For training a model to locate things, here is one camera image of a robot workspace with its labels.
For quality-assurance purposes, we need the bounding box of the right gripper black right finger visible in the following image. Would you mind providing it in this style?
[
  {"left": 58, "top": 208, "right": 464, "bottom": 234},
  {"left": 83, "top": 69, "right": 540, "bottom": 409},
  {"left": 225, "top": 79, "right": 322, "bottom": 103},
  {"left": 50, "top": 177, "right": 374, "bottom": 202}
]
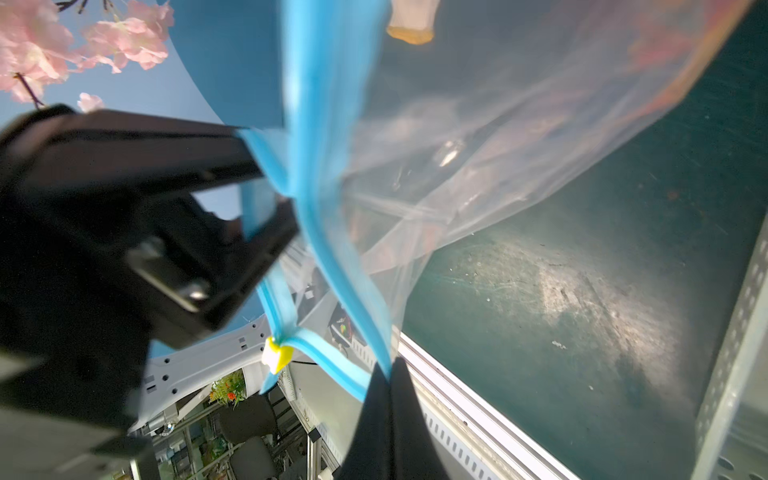
[{"left": 390, "top": 357, "right": 449, "bottom": 480}]

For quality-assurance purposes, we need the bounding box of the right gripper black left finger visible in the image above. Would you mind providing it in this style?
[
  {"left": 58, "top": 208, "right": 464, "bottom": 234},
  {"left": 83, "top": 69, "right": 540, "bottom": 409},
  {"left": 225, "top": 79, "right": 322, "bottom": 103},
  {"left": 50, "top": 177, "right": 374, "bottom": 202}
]
[{"left": 335, "top": 366, "right": 392, "bottom": 480}]

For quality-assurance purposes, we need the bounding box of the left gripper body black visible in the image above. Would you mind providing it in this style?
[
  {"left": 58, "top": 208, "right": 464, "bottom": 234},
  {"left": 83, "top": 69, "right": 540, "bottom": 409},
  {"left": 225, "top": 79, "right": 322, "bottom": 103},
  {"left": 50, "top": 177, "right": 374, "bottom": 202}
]
[{"left": 1, "top": 105, "right": 298, "bottom": 479}]

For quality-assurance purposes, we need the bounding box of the clear zip-top bag blue zipper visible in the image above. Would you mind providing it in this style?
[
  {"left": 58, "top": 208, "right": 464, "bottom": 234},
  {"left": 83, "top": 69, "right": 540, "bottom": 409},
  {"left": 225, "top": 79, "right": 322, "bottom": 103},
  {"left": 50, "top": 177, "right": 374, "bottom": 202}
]
[{"left": 241, "top": 1, "right": 749, "bottom": 399}]

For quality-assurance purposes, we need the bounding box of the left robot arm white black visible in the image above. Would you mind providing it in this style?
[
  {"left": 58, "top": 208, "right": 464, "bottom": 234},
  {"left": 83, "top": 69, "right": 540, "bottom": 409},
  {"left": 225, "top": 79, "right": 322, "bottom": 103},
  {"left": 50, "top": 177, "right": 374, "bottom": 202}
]
[{"left": 1, "top": 105, "right": 297, "bottom": 479}]

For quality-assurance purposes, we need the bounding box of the pink cherry blossom tree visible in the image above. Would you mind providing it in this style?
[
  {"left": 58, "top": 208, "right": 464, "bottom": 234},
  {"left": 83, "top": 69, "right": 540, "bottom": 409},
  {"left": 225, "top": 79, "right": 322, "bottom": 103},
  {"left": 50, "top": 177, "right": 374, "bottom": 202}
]
[{"left": 1, "top": 1, "right": 175, "bottom": 109}]

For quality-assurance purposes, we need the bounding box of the pale green perforated plastic basket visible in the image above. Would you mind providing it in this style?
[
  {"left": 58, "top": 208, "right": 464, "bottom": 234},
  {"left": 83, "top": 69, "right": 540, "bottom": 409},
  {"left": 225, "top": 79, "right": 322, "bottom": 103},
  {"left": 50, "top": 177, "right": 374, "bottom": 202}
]
[{"left": 691, "top": 224, "right": 767, "bottom": 479}]

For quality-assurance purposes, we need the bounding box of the blue dotted work glove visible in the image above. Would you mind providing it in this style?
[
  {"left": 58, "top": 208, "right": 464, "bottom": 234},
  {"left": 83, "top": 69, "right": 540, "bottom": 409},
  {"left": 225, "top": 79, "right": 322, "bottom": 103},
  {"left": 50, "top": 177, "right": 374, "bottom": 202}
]
[{"left": 386, "top": 0, "right": 441, "bottom": 45}]

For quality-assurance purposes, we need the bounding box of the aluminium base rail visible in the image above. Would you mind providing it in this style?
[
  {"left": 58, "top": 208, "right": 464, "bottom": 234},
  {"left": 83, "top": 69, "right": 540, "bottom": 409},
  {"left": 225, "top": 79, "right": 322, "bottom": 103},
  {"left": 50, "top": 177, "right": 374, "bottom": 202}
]
[{"left": 287, "top": 332, "right": 583, "bottom": 480}]

